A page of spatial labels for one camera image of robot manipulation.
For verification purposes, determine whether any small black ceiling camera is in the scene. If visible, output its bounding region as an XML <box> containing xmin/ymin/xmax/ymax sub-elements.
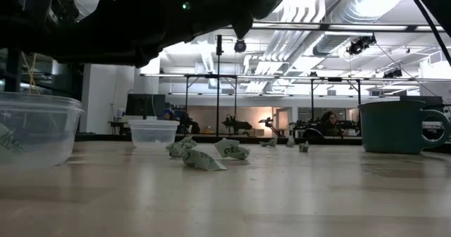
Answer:
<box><xmin>383</xmin><ymin>68</ymin><xmax>404</xmax><ymax>79</ymax></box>

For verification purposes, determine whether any large clear plastic container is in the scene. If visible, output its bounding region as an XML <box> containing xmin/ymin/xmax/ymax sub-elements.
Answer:
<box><xmin>0</xmin><ymin>91</ymin><xmax>85</xmax><ymax>170</ymax></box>

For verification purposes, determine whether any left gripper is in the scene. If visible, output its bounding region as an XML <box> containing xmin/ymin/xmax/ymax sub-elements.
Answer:
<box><xmin>116</xmin><ymin>0</ymin><xmax>300</xmax><ymax>68</ymax></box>

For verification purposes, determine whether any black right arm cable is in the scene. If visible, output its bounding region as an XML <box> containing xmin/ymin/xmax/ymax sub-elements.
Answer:
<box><xmin>407</xmin><ymin>0</ymin><xmax>451</xmax><ymax>67</ymax></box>

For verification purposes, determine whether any teal ceramic mug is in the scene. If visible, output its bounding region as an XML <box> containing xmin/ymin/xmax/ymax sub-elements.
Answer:
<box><xmin>357</xmin><ymin>100</ymin><xmax>451</xmax><ymax>155</ymax></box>

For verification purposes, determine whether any black aluminium rig frame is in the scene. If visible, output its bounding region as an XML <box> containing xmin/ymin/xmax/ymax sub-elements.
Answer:
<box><xmin>3</xmin><ymin>20</ymin><xmax>445</xmax><ymax>93</ymax></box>

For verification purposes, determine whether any dark office chair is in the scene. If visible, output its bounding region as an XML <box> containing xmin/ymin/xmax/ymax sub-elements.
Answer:
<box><xmin>178</xmin><ymin>111</ymin><xmax>201</xmax><ymax>135</ymax></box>

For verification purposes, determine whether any black overhead camera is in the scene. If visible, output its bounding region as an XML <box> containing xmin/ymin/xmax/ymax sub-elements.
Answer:
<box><xmin>347</xmin><ymin>35</ymin><xmax>377</xmax><ymax>56</ymax></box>

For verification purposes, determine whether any yellow extension cable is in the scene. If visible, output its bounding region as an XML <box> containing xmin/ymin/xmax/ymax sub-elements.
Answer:
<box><xmin>20</xmin><ymin>51</ymin><xmax>38</xmax><ymax>95</ymax></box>

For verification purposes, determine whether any small clear plastic container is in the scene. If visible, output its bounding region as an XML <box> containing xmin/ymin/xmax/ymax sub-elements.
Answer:
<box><xmin>127</xmin><ymin>119</ymin><xmax>180</xmax><ymax>149</ymax></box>

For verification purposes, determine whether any person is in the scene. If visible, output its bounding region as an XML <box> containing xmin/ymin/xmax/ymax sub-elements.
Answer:
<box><xmin>319</xmin><ymin>111</ymin><xmax>345</xmax><ymax>138</ymax></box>

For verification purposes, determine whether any background black rig frame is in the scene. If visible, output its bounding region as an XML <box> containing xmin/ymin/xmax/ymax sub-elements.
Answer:
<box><xmin>309</xmin><ymin>77</ymin><xmax>362</xmax><ymax>125</ymax></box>
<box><xmin>185</xmin><ymin>73</ymin><xmax>237</xmax><ymax>138</ymax></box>

